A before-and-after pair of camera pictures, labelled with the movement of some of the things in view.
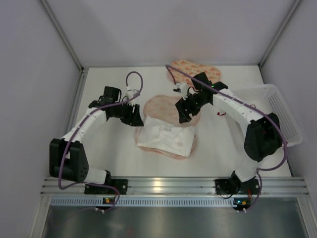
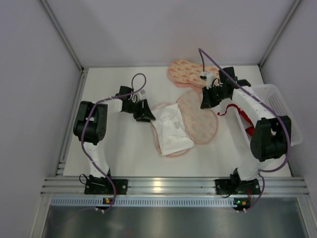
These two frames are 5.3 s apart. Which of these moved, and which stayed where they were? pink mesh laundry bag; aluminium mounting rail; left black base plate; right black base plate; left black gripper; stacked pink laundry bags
Moved: pink mesh laundry bag; left black gripper
Stayed: left black base plate; aluminium mounting rail; stacked pink laundry bags; right black base plate
